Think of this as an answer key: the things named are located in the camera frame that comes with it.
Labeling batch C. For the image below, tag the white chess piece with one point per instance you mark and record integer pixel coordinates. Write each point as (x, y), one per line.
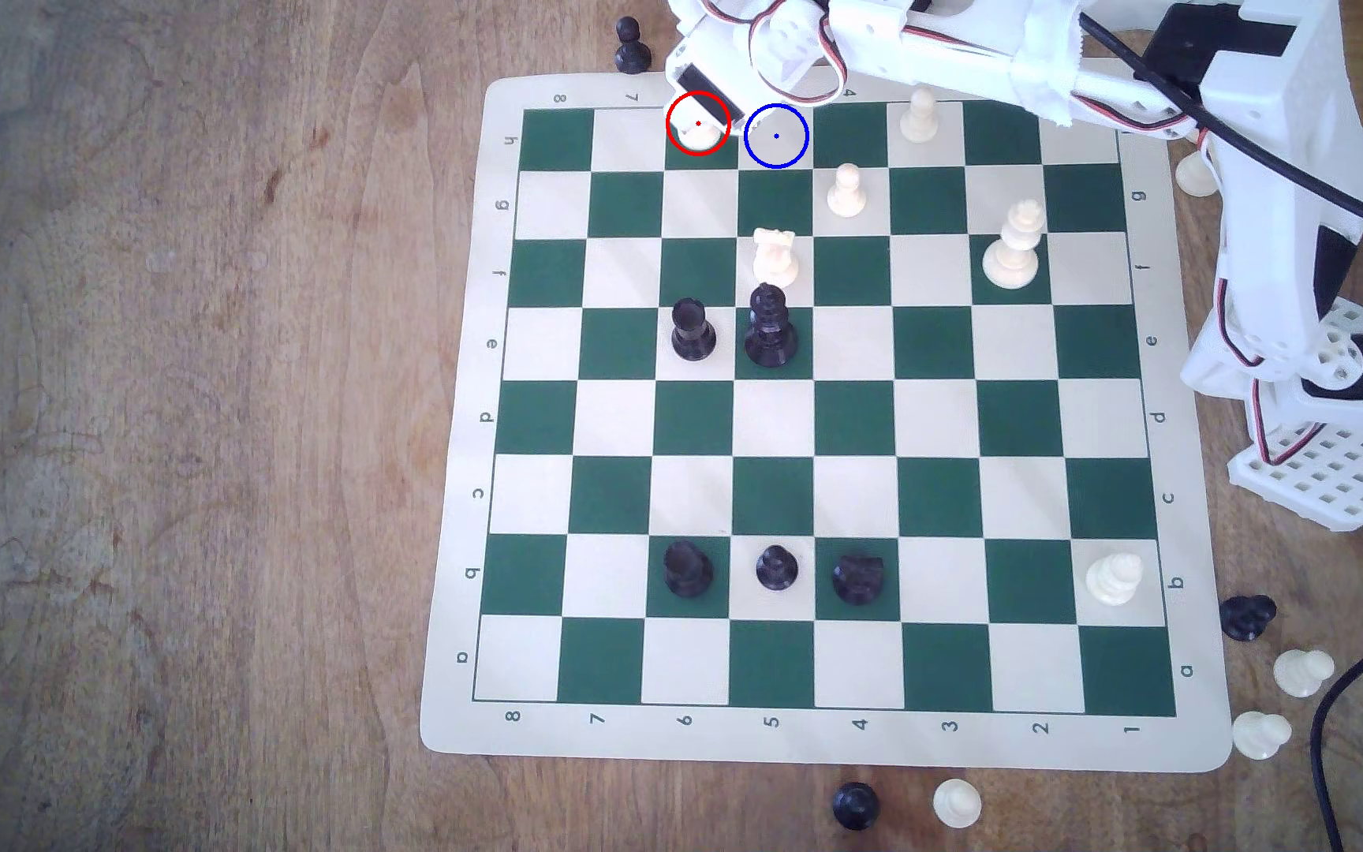
(699, 134)

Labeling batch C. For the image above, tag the black pawn centre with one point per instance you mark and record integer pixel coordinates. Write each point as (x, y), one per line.
(693, 337)

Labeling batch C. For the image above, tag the black chess knight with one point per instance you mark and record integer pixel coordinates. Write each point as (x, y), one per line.
(859, 580)
(1246, 618)

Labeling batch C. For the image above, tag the black chess bishop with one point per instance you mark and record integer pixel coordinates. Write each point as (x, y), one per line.
(688, 570)

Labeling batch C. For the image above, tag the white chess king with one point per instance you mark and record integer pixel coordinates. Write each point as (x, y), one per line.
(1013, 260)

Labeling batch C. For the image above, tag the green and cream chess mat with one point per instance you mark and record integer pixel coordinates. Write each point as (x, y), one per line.
(853, 420)

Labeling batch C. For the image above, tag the white perforated base plate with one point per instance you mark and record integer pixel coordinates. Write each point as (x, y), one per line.
(1338, 473)

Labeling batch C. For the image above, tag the black chess pawn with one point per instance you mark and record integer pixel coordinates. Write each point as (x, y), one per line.
(856, 806)
(632, 50)
(776, 569)

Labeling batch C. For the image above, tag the white chess pawn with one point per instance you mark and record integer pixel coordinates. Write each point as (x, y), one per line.
(957, 804)
(1260, 735)
(1302, 673)
(919, 121)
(846, 195)

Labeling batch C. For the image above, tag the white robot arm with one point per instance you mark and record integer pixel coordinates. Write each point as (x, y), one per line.
(1285, 154)

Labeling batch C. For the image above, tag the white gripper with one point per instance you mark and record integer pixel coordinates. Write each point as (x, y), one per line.
(701, 85)

